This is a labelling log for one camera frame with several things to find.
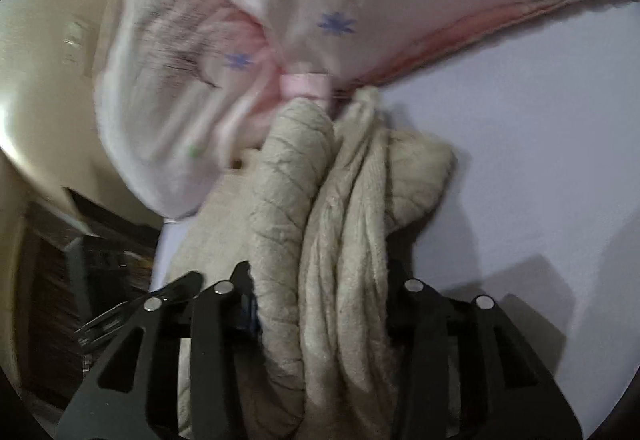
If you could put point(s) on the dark wooden furniture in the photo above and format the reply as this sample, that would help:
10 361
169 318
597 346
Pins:
75 290

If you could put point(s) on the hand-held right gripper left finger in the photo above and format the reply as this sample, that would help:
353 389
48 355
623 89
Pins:
246 305

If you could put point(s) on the pink floral blanket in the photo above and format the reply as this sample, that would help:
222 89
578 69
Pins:
260 19

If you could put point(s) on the beige fleece garment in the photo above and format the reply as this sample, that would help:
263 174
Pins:
320 245

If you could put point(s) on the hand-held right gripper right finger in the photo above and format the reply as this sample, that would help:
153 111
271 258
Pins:
400 300

